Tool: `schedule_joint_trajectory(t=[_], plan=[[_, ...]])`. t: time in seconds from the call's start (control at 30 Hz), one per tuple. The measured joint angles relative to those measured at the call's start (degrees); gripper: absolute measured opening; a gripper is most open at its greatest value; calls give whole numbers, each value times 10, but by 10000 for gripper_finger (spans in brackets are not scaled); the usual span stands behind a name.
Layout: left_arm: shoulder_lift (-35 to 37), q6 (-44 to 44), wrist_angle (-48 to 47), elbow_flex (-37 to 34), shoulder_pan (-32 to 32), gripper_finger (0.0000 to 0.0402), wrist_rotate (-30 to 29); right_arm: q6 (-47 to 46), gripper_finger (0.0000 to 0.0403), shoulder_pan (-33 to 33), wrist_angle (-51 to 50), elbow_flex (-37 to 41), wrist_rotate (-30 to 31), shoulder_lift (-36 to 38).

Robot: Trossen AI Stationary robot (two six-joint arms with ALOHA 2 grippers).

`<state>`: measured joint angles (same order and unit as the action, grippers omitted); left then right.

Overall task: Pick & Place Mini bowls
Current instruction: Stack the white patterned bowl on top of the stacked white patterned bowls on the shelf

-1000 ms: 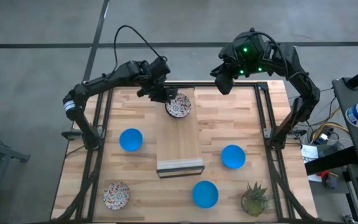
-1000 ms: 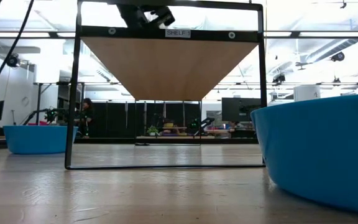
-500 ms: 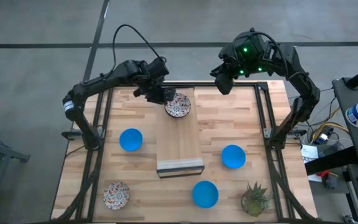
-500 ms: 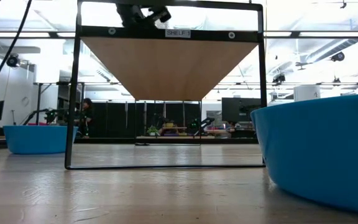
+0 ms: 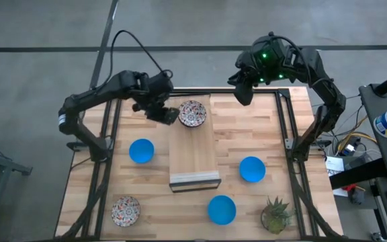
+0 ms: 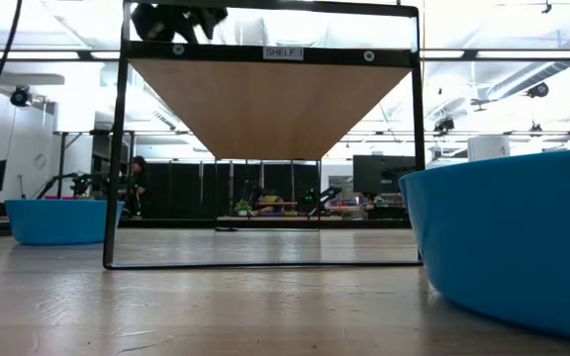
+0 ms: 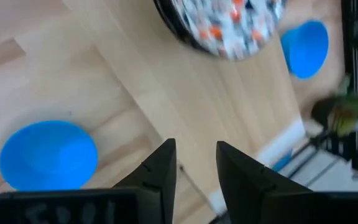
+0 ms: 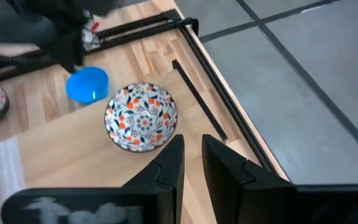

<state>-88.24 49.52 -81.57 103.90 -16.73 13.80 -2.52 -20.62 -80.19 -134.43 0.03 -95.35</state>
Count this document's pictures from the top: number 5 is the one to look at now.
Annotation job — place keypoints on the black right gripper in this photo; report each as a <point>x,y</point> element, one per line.
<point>249,72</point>

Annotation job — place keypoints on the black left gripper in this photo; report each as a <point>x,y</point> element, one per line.
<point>153,109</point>

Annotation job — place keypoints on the patterned mini bowl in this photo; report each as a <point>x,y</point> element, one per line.
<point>192,113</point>
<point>126,211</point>

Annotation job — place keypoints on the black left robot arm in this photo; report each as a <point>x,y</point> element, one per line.
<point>89,97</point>

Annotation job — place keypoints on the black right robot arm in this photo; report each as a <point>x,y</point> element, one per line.
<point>328,90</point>

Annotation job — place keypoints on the blue mini bowl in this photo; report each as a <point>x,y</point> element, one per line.
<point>141,151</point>
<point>252,169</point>
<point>222,210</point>

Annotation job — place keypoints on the white paper sheet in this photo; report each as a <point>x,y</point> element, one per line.
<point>334,166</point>

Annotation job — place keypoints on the succulent plant in pot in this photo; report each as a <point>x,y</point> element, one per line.
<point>275,216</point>

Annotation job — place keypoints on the black cart beam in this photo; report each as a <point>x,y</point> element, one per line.
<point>361,173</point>

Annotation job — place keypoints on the black aluminium table frame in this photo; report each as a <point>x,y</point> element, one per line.
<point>220,91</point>

